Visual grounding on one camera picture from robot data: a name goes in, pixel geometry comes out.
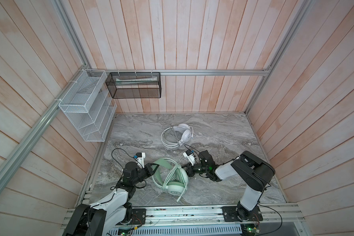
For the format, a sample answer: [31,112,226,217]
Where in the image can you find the aluminium frame bar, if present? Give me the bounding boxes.
[92,69,271,76]

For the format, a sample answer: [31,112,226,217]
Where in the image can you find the white wire mesh shelf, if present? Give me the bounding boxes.
[59,69,117,142]

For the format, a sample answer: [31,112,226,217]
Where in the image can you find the black mesh basket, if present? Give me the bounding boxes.
[105,72,162,99]

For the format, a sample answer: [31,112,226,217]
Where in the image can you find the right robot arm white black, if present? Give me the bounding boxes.
[183,149,275,214]

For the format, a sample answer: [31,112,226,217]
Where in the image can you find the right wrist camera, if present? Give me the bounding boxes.
[183,149,196,166]

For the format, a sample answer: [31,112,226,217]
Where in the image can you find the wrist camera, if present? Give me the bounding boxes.
[133,152,146,168]
[183,149,196,166]

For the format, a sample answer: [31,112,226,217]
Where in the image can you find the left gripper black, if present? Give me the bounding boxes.
[133,163,160,185]

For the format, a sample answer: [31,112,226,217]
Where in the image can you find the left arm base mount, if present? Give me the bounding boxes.
[117,203,147,225]

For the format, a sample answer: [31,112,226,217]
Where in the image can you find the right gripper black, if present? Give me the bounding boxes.
[178,161,209,177]

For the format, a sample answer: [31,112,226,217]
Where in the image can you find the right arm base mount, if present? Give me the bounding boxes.
[221,203,263,222]

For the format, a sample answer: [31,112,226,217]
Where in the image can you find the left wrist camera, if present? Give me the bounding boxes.
[133,152,146,168]

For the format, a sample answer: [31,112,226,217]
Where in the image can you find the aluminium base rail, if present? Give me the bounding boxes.
[62,203,310,236]

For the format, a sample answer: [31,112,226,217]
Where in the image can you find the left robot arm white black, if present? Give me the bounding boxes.
[63,162,159,236]

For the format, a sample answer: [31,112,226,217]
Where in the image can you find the green headphones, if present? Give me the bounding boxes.
[152,158,189,198]

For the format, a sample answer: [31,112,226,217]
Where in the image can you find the white headphones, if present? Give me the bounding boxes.
[160,124,194,148]

